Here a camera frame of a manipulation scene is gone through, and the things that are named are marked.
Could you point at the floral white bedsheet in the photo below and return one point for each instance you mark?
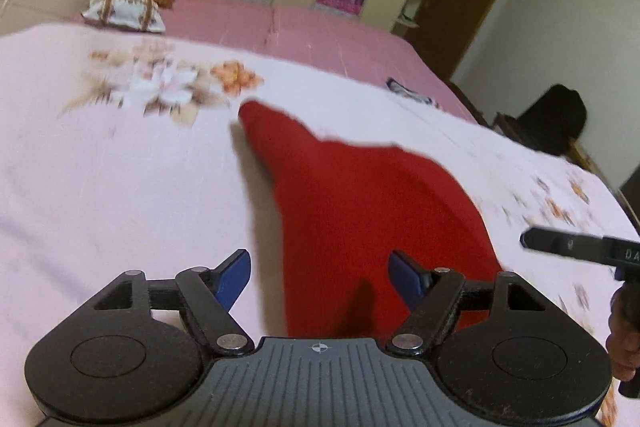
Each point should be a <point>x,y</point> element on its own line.
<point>100,182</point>

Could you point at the black bag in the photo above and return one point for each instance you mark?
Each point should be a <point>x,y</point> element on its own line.
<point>552,119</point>

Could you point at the wooden chair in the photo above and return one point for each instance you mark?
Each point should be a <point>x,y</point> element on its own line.
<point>580,157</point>

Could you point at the white brown patterned pillow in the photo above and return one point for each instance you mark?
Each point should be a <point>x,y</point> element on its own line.
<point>122,9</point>

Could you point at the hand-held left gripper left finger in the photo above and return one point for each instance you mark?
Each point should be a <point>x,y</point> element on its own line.
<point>233,276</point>

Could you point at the person's right hand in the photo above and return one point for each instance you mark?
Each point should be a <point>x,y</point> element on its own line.
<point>625,332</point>

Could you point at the pink bed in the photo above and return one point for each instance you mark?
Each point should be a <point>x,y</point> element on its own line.
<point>325,38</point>

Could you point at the dark cabinet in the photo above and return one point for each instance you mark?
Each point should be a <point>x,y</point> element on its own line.
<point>631,197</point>

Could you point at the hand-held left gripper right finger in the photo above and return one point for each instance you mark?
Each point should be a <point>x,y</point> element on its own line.
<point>406,276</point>

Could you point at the small dark printed cloth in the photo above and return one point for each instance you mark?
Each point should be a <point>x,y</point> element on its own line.
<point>412,93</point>

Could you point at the red garment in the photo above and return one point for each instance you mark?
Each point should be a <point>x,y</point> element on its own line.
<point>350,207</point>

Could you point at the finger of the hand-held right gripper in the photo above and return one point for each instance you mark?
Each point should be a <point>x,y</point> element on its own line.
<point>560,244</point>

